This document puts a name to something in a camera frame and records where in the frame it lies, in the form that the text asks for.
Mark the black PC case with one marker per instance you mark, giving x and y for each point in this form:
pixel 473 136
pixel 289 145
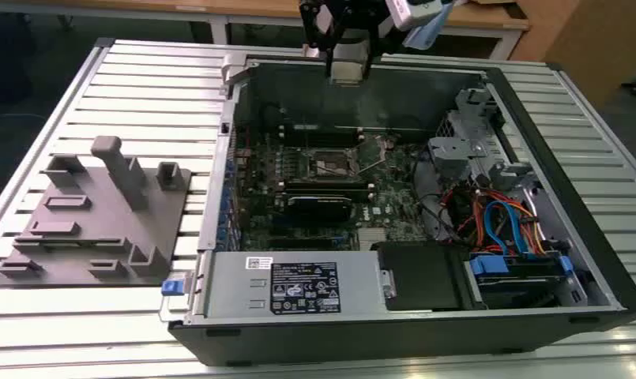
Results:
pixel 349 343

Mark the silver chipset heatsink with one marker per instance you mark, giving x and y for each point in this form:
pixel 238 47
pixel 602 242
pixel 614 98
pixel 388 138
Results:
pixel 373 238

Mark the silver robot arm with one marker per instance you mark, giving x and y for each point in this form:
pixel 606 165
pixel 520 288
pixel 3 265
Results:
pixel 425 33

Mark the black expansion slot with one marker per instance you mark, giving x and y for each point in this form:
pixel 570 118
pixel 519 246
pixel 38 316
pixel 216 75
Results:
pixel 297 243

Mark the black graphics card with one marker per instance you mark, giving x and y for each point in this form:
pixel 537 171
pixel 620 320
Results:
pixel 317 211

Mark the black clip RAM slot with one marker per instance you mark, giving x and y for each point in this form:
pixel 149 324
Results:
pixel 297 133
pixel 297 140

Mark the green motherboard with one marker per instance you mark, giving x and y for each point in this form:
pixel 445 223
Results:
pixel 397 201

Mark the wooden cabinet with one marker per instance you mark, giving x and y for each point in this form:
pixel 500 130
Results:
pixel 598 39

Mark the black plastic bay cover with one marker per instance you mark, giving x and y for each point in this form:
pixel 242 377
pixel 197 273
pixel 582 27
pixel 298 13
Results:
pixel 423 276

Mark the grey power supply unit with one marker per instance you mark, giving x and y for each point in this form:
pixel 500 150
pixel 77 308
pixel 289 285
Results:
pixel 228 276

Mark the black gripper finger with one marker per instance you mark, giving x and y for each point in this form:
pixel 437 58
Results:
pixel 375 39
pixel 308 27

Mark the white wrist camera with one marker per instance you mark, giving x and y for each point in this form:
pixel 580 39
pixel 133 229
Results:
pixel 407 13

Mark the metal drive cage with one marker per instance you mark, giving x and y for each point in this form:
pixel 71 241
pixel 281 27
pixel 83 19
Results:
pixel 455 152

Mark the metal locking lever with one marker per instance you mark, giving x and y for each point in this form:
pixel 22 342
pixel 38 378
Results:
pixel 306 136
pixel 373 165

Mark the grey plastic case latch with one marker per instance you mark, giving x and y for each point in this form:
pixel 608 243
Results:
pixel 232 65

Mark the grey parts rack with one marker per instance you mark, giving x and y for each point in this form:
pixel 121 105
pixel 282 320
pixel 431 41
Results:
pixel 111 237

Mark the silver CPU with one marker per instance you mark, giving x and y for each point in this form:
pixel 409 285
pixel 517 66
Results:
pixel 346 71

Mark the CPU socket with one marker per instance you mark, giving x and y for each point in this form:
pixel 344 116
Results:
pixel 330 166

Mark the hard disk in blue carrier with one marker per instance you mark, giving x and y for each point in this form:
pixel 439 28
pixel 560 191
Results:
pixel 523 286

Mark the blue plastic latch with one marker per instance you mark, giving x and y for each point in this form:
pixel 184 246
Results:
pixel 172 288

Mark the wooden desk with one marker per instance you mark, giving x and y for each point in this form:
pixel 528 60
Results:
pixel 138 3
pixel 487 17

